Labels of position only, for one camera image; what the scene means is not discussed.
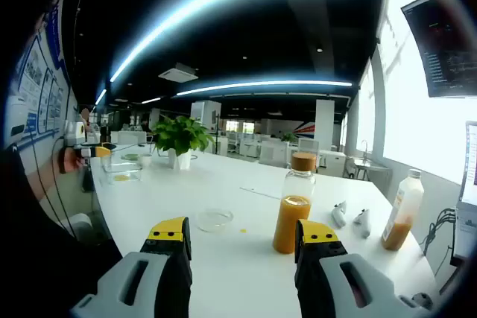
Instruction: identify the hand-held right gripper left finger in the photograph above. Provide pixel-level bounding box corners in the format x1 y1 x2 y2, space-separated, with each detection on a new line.
69 215 195 318

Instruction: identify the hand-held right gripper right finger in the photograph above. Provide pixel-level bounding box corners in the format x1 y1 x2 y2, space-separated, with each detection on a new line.
294 219 437 318

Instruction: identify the glass bottle orange culture medium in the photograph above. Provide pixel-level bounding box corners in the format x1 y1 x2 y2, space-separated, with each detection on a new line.
272 168 317 255

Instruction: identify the clear glass Petri dish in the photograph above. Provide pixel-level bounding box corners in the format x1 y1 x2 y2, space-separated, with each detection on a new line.
196 213 233 234

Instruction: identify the clear Petri dish lid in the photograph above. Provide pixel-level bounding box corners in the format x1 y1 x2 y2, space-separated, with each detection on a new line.
195 208 235 228

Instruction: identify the wooden bottle cap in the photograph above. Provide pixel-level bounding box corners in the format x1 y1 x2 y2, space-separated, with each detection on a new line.
290 151 318 173

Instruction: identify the person's left hand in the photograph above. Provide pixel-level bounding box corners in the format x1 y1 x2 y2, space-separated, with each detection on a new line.
59 146 85 175

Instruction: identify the clear glass container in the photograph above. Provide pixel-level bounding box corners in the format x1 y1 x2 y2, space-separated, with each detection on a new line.
101 156 145 186

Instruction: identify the white faceted plant pot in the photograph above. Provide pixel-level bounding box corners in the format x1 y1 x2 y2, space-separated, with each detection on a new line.
167 148 193 172

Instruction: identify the green leafy plant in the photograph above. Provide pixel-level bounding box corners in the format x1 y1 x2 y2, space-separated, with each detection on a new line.
151 115 216 157

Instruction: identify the white table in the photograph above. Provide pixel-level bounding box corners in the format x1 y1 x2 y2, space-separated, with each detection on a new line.
87 146 439 318

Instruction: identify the plastic orange juice bottle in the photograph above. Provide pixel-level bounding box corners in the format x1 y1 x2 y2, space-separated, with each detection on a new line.
380 168 426 252

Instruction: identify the metal sink counter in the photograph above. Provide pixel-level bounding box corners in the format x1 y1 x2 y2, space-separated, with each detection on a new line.
352 156 392 185

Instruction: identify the ceiling air conditioner unit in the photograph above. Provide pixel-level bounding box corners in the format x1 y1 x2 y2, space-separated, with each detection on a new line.
158 63 200 83

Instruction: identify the bright desk monitor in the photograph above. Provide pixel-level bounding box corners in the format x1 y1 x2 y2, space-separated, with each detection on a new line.
458 120 477 209

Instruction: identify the dark hanging monitor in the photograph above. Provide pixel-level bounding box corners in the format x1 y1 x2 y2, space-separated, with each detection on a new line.
400 0 477 98

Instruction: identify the blue white wall poster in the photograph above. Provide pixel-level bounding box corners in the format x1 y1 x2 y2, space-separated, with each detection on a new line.
7 0 79 147

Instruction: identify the black cable bundle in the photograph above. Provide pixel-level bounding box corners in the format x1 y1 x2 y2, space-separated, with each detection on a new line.
423 208 458 259

